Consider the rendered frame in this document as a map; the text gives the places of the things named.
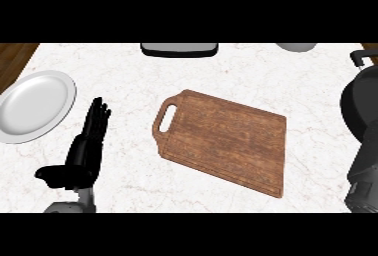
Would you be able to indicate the black and grey appliance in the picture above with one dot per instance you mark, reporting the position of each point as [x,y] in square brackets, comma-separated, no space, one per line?
[179,49]

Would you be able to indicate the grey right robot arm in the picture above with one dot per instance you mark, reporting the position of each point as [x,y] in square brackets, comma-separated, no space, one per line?
[364,173]

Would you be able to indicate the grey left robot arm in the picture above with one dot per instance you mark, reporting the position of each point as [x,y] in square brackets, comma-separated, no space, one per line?
[79,202]

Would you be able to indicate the pale grey round object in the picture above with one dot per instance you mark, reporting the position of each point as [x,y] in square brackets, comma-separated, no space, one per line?
[296,46]

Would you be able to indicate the white oval plate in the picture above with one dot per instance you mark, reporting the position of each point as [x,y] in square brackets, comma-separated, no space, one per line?
[34,106]

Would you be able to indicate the brown wooden cutting board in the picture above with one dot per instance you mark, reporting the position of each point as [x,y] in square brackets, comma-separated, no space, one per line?
[223,140]

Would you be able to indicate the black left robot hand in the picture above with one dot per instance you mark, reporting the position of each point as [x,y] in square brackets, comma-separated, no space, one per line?
[83,153]

